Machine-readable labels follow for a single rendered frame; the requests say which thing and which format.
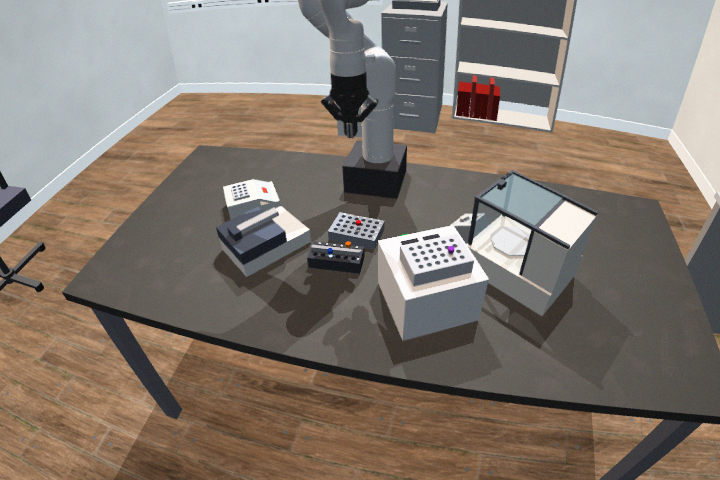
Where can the grey balance with glass draft shield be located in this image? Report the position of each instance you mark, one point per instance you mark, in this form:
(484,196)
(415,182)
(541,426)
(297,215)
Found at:
(510,236)

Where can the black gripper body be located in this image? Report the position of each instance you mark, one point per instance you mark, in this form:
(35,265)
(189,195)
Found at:
(346,84)

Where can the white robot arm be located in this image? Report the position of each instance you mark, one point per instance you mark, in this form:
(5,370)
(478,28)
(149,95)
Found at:
(347,58)

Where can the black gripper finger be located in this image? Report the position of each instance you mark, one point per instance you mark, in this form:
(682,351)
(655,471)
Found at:
(354,117)
(343,113)

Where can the white tube rack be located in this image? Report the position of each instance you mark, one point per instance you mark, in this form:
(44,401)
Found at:
(344,229)

